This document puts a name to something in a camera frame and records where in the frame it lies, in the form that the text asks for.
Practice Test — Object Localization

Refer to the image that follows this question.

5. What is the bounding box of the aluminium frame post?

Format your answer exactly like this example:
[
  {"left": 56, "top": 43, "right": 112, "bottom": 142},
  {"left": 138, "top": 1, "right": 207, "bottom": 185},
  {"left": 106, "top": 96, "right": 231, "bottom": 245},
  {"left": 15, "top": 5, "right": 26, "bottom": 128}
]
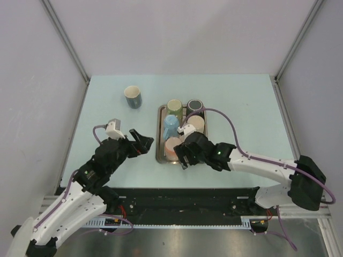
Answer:
[
  {"left": 274, "top": 0, "right": 326, "bottom": 83},
  {"left": 40, "top": 0, "right": 90, "bottom": 85}
]

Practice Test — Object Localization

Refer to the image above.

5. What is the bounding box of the dark teal mug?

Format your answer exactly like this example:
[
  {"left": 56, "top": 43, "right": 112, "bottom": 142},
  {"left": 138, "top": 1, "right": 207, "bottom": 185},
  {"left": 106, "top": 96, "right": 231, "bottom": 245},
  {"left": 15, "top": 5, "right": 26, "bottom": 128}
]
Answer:
[{"left": 124, "top": 86, "right": 142, "bottom": 109}]

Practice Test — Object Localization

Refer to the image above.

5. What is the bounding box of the white cable duct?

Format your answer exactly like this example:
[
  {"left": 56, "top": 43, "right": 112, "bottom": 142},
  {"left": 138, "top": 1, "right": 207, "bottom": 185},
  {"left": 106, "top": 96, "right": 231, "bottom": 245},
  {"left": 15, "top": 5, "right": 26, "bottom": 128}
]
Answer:
[{"left": 81, "top": 216, "right": 269, "bottom": 230}]

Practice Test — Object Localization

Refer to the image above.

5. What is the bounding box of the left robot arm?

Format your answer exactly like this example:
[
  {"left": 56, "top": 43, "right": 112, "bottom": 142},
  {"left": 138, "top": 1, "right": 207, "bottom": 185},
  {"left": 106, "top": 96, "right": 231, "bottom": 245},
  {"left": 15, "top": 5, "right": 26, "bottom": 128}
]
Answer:
[{"left": 7, "top": 129, "right": 154, "bottom": 256}]

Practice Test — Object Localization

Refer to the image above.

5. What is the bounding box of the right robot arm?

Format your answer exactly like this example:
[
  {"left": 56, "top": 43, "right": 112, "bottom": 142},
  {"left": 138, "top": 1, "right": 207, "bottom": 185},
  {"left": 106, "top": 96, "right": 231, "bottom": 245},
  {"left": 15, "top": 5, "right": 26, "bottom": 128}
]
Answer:
[{"left": 174, "top": 132, "right": 326, "bottom": 215}]

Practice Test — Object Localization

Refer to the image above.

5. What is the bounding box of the green mug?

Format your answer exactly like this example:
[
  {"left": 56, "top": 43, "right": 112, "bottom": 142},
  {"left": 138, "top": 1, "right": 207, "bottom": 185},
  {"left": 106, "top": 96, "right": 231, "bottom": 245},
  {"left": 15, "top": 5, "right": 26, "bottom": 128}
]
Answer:
[{"left": 166, "top": 99, "right": 183, "bottom": 120}]

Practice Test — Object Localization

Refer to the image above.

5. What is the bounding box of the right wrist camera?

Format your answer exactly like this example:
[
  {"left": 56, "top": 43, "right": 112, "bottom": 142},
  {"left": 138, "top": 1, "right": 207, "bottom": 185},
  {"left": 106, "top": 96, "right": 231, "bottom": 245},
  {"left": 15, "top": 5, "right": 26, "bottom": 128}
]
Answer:
[{"left": 177, "top": 124, "right": 196, "bottom": 139}]

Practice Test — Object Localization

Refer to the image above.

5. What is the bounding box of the black mug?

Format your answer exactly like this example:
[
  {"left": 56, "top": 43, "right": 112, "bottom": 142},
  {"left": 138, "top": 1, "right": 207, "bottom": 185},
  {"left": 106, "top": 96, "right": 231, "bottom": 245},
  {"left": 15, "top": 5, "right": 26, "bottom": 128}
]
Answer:
[{"left": 186, "top": 99, "right": 204, "bottom": 116}]

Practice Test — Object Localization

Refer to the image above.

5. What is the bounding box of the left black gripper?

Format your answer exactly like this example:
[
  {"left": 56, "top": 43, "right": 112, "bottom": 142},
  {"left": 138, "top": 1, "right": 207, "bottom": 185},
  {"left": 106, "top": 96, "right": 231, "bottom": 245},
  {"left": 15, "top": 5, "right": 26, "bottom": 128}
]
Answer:
[{"left": 108, "top": 128, "right": 154, "bottom": 174}]

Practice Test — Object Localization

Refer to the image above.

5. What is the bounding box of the right aluminium frame post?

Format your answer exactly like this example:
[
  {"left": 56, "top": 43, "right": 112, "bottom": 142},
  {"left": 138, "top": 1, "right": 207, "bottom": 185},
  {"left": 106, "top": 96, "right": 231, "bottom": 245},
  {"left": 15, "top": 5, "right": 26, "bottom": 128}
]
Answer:
[{"left": 274, "top": 0, "right": 326, "bottom": 83}]

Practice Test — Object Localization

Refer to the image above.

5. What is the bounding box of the light blue mug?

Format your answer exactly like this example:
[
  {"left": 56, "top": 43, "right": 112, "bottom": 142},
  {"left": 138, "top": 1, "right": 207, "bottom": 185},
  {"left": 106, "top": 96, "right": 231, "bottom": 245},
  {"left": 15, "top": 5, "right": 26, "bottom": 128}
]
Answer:
[{"left": 162, "top": 115, "right": 180, "bottom": 141}]

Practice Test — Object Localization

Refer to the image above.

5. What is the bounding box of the left aluminium frame post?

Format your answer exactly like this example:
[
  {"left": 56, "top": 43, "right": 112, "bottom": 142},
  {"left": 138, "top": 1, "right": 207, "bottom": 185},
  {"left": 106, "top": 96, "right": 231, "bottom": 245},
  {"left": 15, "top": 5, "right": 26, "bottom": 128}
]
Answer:
[{"left": 40, "top": 0, "right": 90, "bottom": 85}]

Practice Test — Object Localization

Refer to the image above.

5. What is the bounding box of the steel tray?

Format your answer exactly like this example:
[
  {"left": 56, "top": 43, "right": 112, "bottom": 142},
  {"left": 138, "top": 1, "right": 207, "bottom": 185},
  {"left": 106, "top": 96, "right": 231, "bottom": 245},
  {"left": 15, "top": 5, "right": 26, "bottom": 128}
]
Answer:
[{"left": 155, "top": 104, "right": 208, "bottom": 164}]

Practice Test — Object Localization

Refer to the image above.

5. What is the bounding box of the pink mug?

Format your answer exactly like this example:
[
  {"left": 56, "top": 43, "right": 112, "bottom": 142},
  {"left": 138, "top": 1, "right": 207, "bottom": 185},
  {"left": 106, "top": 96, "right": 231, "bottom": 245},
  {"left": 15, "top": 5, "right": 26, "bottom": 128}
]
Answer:
[{"left": 165, "top": 137, "right": 182, "bottom": 161}]

